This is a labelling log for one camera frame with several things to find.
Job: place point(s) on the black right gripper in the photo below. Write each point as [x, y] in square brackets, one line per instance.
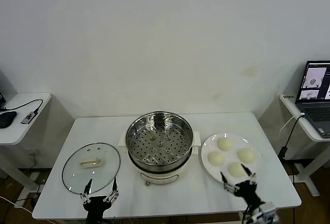
[248, 193]

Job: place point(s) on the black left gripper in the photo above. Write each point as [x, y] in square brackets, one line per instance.
[95, 207]

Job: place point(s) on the white steamed baozi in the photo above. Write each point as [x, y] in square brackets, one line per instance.
[246, 155]
[216, 158]
[224, 144]
[236, 170]

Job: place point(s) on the steel steamer pot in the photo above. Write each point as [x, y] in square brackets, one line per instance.
[159, 177]

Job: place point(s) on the stainless steel steamer basket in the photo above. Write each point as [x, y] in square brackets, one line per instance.
[144, 131]

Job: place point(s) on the white round plate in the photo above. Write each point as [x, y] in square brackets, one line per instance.
[230, 157]

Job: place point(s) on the white side table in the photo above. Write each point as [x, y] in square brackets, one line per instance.
[290, 104]
[23, 103]

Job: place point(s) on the grey open laptop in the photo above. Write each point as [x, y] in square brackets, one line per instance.
[318, 116]

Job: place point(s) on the black computer mouse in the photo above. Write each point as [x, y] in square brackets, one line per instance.
[7, 119]

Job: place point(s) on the computer monitor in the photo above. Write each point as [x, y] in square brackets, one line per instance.
[2, 100]

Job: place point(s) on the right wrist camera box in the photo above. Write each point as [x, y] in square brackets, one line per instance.
[268, 215]

